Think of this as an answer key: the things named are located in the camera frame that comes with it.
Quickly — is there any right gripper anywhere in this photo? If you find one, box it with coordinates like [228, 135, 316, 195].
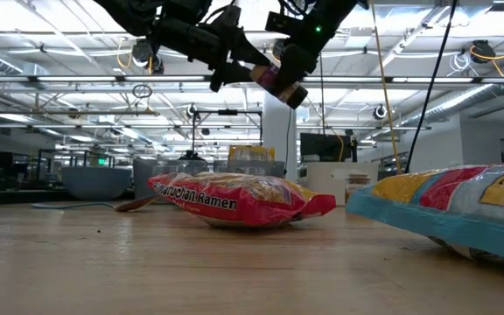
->
[275, 42, 319, 94]

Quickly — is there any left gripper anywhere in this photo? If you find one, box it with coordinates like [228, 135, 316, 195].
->
[155, 0, 273, 93]

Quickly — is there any black-lid spice jar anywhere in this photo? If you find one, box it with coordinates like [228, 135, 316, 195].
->
[248, 63, 310, 110]

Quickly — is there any yellow ramen packet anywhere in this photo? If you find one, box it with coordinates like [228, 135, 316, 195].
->
[227, 144, 277, 163]

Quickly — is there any light-blue-handled spoon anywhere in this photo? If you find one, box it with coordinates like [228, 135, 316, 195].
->
[30, 193, 162, 214]

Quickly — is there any blue bowl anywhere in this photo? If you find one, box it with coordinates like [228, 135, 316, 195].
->
[60, 166, 132, 202]

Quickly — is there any grey plastic bin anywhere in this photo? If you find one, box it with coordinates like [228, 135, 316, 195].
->
[212, 159, 286, 179]
[131, 157, 210, 206]

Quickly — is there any white plastic bin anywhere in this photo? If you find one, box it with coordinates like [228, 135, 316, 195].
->
[305, 161, 380, 207]

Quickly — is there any red ramen packet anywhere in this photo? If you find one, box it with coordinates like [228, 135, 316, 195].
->
[147, 171, 338, 230]

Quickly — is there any blue ramen packet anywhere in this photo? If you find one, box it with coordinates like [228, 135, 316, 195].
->
[346, 162, 504, 269]

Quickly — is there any black ceiling cable reel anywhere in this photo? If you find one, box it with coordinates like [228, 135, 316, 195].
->
[371, 103, 389, 121]
[130, 38, 165, 75]
[270, 38, 286, 63]
[470, 38, 497, 66]

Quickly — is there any black camera gantry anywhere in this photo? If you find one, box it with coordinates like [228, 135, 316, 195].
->
[190, 108, 265, 161]

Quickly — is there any yellow hanging cable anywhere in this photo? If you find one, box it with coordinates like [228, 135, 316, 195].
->
[370, 0, 404, 174]

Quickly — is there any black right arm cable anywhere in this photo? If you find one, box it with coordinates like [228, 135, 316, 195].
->
[404, 0, 459, 175]

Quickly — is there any black aluminium table frame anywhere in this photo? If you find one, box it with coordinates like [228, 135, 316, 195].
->
[0, 188, 65, 207]

